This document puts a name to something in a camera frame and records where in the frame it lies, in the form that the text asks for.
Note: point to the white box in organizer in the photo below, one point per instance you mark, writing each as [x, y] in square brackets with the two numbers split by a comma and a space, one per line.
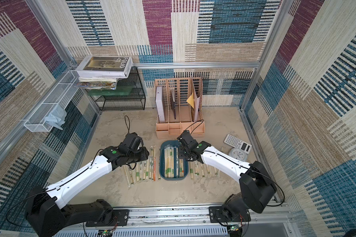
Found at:
[159, 100]

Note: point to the stack of colourful magazines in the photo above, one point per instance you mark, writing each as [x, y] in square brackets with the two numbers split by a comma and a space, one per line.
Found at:
[97, 83]

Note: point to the crumpled white tissue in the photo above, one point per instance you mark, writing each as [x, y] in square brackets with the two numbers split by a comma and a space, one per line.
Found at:
[56, 117]

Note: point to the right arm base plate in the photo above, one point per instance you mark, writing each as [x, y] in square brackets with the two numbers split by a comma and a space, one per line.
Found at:
[216, 214]

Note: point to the black wire mesh shelf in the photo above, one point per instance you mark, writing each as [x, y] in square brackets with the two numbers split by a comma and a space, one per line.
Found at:
[128, 95]

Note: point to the yellow paper in organizer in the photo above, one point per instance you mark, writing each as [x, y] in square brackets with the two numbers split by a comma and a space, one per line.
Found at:
[191, 101]

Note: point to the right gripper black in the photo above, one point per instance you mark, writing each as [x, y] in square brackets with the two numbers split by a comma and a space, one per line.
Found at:
[187, 152]

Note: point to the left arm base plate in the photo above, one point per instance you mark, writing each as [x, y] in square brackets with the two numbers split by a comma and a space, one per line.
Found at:
[119, 217]

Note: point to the pink folder in organizer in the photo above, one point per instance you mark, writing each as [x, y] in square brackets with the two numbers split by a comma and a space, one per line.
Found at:
[196, 98]

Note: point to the green folder on shelf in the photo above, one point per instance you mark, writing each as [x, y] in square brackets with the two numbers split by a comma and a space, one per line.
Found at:
[118, 92]

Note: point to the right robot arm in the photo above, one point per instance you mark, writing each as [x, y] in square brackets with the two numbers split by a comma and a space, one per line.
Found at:
[256, 186]

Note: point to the large white book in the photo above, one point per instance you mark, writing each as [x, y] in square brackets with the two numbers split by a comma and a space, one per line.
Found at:
[105, 67]

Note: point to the aluminium front rail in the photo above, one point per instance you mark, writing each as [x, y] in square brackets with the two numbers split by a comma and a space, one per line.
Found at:
[182, 218]

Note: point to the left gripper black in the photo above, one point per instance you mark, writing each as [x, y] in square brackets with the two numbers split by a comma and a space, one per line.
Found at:
[144, 154]

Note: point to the white round alarm clock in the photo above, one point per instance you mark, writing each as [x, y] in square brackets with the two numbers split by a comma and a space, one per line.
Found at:
[238, 154]

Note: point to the white calculator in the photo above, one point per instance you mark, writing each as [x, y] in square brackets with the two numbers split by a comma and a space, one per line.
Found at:
[238, 143]

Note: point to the pink desktop file organizer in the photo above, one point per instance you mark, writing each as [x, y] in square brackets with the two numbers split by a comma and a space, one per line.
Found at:
[178, 113]

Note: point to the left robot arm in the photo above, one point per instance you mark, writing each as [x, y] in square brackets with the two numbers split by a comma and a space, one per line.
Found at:
[48, 210]

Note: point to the white wire wall basket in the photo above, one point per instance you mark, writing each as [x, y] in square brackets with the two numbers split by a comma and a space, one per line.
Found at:
[60, 95]

